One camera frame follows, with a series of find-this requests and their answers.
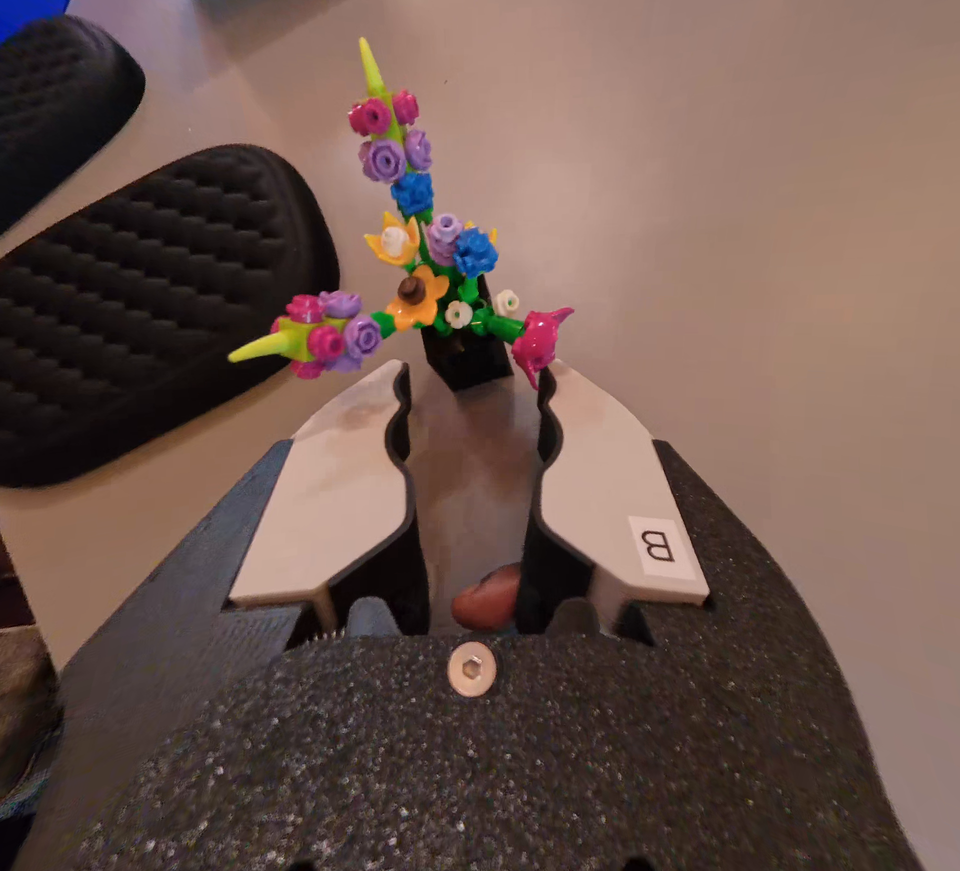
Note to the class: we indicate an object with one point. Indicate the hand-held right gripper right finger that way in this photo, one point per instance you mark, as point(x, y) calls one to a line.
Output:
point(607, 488)

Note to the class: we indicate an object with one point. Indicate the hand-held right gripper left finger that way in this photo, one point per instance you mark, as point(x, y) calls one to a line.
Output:
point(330, 503)

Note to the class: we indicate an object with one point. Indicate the pink lego flower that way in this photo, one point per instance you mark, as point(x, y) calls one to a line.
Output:
point(541, 342)

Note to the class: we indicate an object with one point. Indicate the pink purple lego flower spike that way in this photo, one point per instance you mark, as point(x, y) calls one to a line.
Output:
point(322, 338)
point(382, 128)

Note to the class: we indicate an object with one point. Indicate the orange lego sunflower stem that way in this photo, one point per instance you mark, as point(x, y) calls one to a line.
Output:
point(414, 301)

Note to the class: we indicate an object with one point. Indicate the white lego flower stem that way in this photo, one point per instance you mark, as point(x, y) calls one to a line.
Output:
point(459, 314)

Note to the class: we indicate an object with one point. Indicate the orange flower with stem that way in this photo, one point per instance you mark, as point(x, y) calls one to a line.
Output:
point(394, 241)

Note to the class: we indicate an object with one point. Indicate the blue lego flower stem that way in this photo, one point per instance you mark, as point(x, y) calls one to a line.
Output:
point(476, 252)
point(412, 194)

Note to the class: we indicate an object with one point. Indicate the light purple lego flower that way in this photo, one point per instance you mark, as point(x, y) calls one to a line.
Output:
point(445, 235)

